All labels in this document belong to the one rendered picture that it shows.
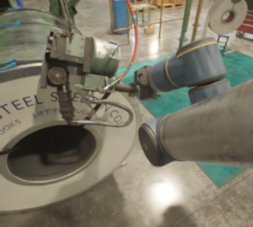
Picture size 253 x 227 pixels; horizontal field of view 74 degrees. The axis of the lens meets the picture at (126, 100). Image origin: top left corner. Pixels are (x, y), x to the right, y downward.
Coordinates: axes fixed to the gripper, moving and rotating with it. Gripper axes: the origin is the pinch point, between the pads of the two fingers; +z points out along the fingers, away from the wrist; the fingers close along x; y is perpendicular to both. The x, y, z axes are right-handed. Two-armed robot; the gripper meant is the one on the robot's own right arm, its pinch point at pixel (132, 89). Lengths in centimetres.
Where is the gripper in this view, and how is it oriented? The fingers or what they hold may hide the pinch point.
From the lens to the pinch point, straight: 74.9
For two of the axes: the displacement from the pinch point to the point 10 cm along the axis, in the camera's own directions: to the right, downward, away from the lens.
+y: 8.6, 0.9, 5.1
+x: -0.1, -9.8, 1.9
